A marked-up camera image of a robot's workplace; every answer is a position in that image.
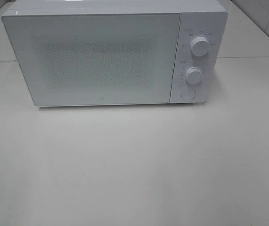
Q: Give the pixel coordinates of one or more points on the white microwave oven body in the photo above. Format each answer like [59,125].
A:
[197,17]

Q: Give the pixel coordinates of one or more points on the white microwave knob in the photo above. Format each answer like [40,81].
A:
[193,75]
[199,45]

